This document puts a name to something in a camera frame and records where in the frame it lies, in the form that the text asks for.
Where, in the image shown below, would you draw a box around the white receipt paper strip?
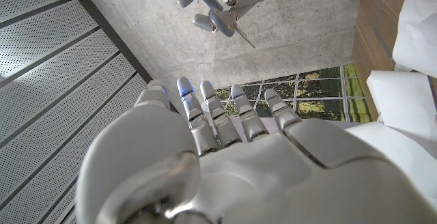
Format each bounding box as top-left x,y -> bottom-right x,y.
344,0 -> 437,197

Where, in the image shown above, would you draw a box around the printed window backdrop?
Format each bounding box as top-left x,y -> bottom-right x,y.
203,63 -> 373,137

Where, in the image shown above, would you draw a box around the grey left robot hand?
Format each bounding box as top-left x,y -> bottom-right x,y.
74,76 -> 437,224

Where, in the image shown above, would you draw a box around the grey orange scissors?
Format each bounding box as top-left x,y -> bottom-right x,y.
182,0 -> 257,49

